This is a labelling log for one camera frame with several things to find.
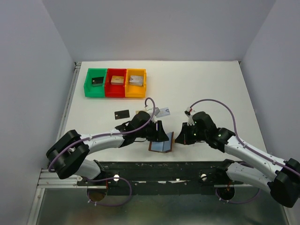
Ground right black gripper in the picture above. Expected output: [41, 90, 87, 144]
[175, 122, 208, 144]

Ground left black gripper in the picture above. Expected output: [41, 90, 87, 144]
[135, 120, 169, 143]

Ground brown leather card holder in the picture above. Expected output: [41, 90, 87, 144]
[148, 132, 174, 153]

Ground silver VIP credit card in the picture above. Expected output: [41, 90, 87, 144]
[156, 107, 171, 118]

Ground black credit card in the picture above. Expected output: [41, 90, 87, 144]
[114, 110, 130, 120]

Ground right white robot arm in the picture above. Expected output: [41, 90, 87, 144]
[175, 110, 300, 208]

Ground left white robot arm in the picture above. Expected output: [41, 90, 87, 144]
[46, 111, 170, 185]

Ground silver card stack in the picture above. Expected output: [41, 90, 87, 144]
[129, 75, 144, 87]

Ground gold card stack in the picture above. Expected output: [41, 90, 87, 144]
[111, 75, 124, 85]

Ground black card stack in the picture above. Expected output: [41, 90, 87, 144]
[91, 76, 104, 87]

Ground orange plastic bin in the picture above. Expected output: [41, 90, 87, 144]
[125, 68, 147, 98]

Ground red plastic bin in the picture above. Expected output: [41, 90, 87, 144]
[105, 68, 127, 98]

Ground green plastic bin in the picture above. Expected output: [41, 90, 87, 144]
[84, 68, 107, 98]

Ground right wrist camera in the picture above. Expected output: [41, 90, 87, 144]
[184, 107, 195, 126]

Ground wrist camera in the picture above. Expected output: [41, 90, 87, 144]
[184, 107, 195, 126]
[145, 106, 160, 122]

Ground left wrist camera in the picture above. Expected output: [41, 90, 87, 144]
[145, 106, 160, 122]

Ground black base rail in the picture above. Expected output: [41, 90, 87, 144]
[77, 159, 236, 195]

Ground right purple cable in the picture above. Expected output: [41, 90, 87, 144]
[187, 99, 300, 204]

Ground purple cable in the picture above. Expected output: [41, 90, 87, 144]
[187, 99, 300, 204]
[48, 97, 157, 207]

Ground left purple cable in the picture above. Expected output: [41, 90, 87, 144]
[48, 97, 157, 207]

